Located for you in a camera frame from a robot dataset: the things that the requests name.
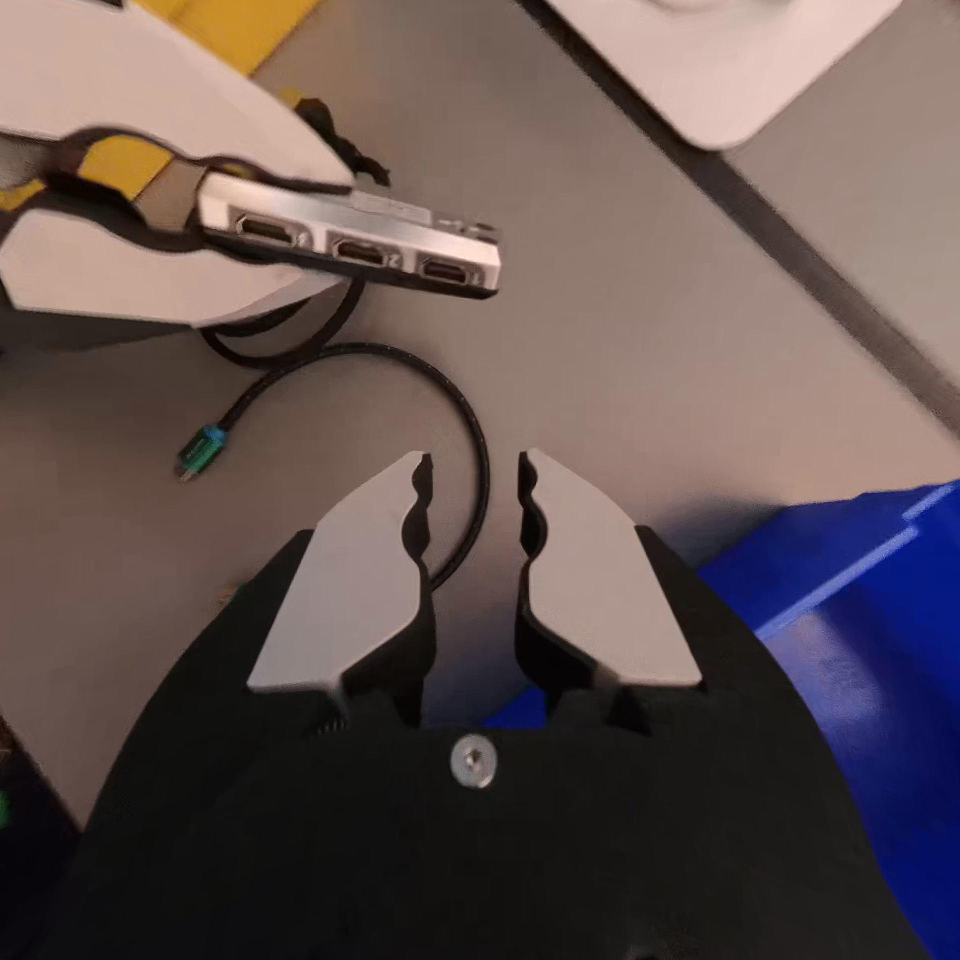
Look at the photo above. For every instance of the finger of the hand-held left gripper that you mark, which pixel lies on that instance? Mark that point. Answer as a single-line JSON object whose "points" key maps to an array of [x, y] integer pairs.
{"points": [[112, 270], [150, 75]]}

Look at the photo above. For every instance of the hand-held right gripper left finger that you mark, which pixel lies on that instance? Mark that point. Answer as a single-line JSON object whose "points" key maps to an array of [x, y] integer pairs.
{"points": [[345, 592]]}

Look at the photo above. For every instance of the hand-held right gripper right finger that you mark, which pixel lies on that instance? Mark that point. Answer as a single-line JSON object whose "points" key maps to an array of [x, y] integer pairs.
{"points": [[600, 600]]}

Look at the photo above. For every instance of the yellow storage bin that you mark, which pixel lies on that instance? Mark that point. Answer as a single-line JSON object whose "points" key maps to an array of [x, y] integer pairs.
{"points": [[225, 30]]}

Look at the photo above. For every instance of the blue storage bin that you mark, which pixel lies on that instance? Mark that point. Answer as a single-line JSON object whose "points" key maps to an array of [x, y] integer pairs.
{"points": [[862, 637]]}

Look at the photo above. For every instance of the silver hdmi switch box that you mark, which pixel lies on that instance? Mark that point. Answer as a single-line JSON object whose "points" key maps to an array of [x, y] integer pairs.
{"points": [[375, 225]]}

